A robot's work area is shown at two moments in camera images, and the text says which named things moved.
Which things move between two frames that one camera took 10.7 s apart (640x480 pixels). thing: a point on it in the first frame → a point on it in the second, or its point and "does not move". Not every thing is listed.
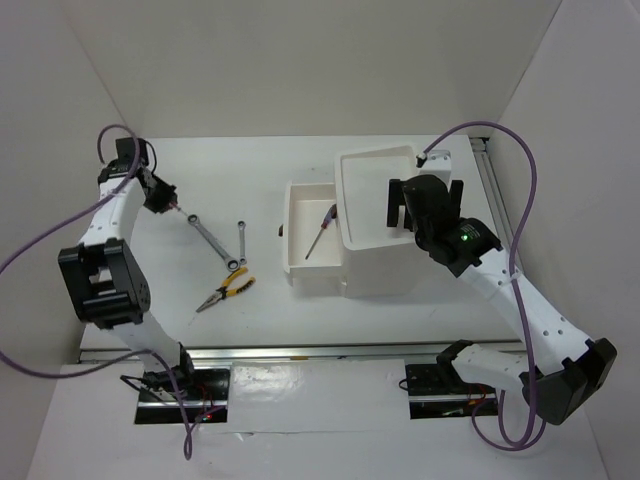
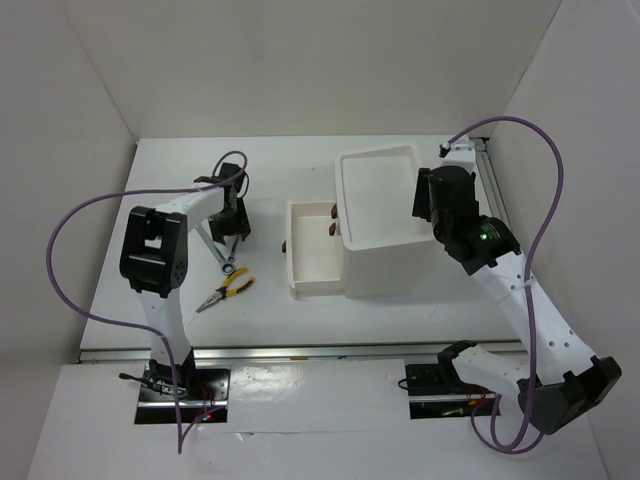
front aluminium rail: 363,354 does not move
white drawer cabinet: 381,261 does not move
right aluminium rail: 498,216 does not move
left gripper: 168,194 → 240,226
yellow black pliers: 224,292 does not move
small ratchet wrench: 241,225 → 231,257
